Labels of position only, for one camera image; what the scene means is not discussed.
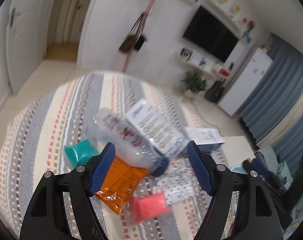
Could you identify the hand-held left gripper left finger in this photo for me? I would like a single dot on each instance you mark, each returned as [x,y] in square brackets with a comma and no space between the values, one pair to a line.
[104,170]

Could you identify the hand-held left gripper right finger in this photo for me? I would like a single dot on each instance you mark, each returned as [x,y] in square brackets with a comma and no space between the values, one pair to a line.
[199,170]

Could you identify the orange snack packet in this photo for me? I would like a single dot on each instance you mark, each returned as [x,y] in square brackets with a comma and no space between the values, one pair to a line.
[119,180]

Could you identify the white patterned tissue packet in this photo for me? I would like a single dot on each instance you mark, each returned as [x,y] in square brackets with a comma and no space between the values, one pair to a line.
[176,185]

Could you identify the teal packet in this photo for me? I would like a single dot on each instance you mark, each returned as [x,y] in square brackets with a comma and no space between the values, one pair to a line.
[79,152]

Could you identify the white and blue box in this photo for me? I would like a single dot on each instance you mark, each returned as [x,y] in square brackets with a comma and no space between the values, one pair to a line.
[206,136]

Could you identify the clear plastic bottle blue cap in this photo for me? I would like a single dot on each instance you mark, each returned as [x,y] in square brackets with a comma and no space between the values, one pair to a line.
[121,140]

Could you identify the light blue plastic basket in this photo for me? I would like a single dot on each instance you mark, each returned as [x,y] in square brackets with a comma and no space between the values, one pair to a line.
[237,169]

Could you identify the pink packet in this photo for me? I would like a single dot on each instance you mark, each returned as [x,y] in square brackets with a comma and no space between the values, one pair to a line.
[149,205]

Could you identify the white printed carton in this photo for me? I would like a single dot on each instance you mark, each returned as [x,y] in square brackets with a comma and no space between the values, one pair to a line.
[154,127]

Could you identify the striped woven cloth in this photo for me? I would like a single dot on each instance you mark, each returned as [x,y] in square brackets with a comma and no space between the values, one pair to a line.
[54,120]

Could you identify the black acoustic guitar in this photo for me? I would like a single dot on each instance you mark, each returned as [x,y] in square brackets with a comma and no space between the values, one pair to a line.
[215,92]

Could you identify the teal sofa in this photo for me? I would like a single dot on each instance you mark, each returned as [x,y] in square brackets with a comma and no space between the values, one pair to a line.
[279,175]

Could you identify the green potted plant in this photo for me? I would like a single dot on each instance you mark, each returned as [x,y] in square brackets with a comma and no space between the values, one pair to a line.
[194,81]

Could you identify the white standing air conditioner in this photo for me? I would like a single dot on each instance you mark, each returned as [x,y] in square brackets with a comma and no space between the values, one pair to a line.
[246,80]

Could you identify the blue curtain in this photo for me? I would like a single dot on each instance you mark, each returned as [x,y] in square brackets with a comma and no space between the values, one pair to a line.
[286,80]

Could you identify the brown hanging bag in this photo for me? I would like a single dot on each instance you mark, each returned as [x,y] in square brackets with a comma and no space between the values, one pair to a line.
[129,42]

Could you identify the black hanging bag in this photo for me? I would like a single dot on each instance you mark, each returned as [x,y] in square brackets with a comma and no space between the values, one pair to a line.
[140,42]

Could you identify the white door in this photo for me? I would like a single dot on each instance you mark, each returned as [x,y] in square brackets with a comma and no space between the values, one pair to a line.
[29,42]

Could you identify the round decorative fan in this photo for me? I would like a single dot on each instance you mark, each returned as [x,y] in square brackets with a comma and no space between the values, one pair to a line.
[251,25]

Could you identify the pink coat rack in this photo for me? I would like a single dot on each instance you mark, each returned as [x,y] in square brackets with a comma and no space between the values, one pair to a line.
[151,2]

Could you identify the pink and white wall shelf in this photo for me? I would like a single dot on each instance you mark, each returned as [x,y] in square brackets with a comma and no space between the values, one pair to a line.
[224,72]

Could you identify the white lower wall shelf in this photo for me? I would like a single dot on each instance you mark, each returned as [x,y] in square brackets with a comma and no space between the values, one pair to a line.
[194,63]

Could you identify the butterfly picture frame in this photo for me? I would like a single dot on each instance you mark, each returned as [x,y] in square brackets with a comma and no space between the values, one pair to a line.
[186,53]

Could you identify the black wall television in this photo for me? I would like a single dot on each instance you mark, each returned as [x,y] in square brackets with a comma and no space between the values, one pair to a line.
[209,33]

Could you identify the small blue wall box shelf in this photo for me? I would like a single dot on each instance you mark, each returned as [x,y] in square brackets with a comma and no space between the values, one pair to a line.
[247,37]

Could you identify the pink wall cube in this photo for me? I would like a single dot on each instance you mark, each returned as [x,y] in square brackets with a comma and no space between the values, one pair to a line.
[244,20]

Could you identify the curved white wall shelf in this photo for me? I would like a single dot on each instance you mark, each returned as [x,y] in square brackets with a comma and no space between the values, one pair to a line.
[226,15]

